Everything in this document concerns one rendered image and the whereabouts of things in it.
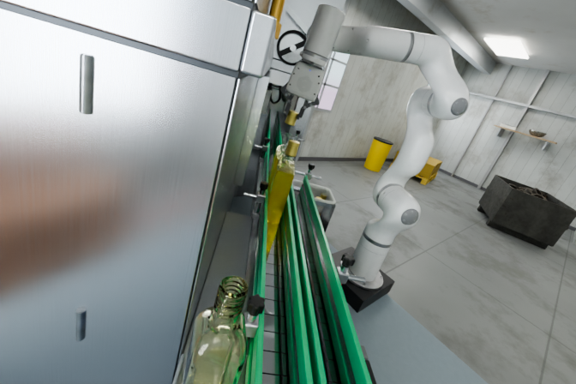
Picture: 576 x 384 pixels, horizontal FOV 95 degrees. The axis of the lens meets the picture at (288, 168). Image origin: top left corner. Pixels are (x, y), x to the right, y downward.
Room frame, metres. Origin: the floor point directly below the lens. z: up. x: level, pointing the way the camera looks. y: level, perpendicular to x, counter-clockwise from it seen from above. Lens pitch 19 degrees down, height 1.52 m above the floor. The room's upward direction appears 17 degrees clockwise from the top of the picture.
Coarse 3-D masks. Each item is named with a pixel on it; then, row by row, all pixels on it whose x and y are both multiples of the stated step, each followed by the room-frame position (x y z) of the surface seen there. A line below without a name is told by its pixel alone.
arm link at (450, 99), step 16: (416, 32) 0.93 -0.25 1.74; (416, 48) 0.90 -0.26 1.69; (432, 48) 0.91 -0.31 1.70; (448, 48) 0.93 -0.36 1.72; (416, 64) 0.95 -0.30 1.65; (432, 64) 0.92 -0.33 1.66; (448, 64) 0.92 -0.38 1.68; (432, 80) 0.91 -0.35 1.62; (448, 80) 0.89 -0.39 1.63; (432, 96) 0.92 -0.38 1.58; (448, 96) 0.86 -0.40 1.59; (464, 96) 0.86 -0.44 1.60; (432, 112) 0.92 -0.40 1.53; (448, 112) 0.86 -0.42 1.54; (464, 112) 0.87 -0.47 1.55
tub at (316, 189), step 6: (294, 180) 1.29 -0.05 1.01; (300, 186) 1.29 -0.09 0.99; (312, 186) 1.31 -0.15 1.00; (318, 186) 1.31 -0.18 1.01; (312, 192) 1.30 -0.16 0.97; (318, 192) 1.31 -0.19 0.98; (324, 192) 1.32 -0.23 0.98; (330, 192) 1.28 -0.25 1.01; (318, 198) 1.16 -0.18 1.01; (330, 198) 1.23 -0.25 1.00
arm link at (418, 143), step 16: (416, 96) 1.01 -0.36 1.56; (416, 112) 1.00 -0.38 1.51; (416, 128) 0.96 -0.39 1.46; (432, 128) 0.99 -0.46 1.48; (416, 144) 0.93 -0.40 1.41; (432, 144) 0.94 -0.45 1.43; (400, 160) 0.95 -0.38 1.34; (416, 160) 0.93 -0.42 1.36; (384, 176) 1.01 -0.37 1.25; (400, 176) 0.97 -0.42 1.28
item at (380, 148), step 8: (376, 144) 5.84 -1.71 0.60; (384, 144) 5.78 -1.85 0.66; (392, 144) 5.83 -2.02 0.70; (376, 152) 5.81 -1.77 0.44; (384, 152) 5.79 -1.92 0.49; (368, 160) 5.90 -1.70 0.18; (376, 160) 5.80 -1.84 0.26; (384, 160) 5.87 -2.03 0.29; (368, 168) 5.85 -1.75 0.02; (376, 168) 5.81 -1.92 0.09
